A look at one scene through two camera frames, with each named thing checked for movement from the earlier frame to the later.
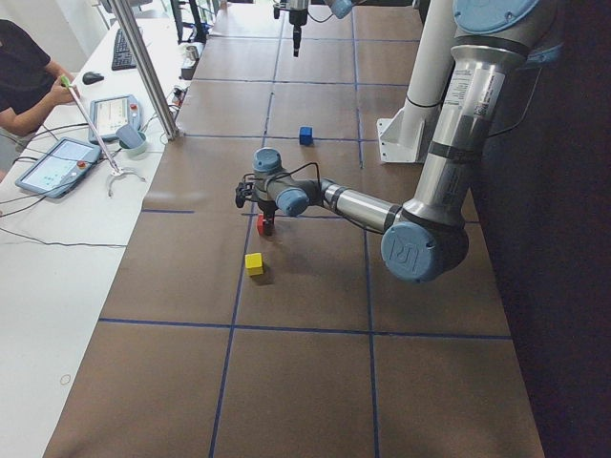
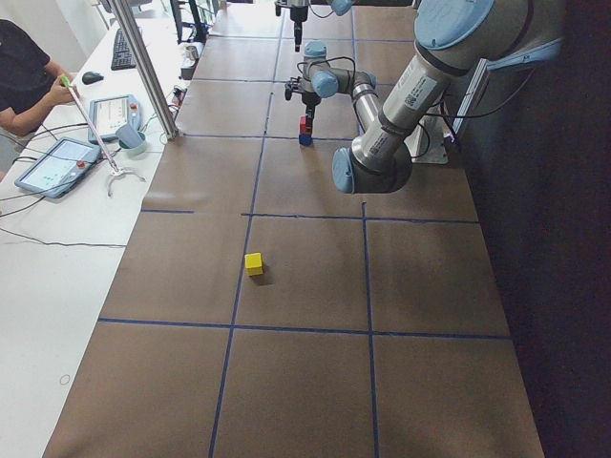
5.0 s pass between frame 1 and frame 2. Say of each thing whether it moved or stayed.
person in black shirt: stayed
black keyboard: stayed
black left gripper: moved
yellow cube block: stayed
